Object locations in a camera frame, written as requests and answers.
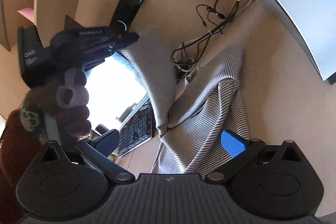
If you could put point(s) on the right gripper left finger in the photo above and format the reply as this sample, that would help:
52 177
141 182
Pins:
96 153

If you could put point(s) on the left computer monitor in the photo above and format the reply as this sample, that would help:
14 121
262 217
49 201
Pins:
115 91

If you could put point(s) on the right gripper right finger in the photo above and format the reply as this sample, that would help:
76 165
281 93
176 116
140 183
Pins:
242 152

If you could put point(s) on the left gloved hand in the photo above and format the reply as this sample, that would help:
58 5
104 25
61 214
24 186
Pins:
72 122

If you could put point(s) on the black keyboard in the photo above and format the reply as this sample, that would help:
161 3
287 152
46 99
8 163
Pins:
138 130

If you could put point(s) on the white striped long-sleeve shirt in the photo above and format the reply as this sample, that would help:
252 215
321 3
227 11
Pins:
190 123

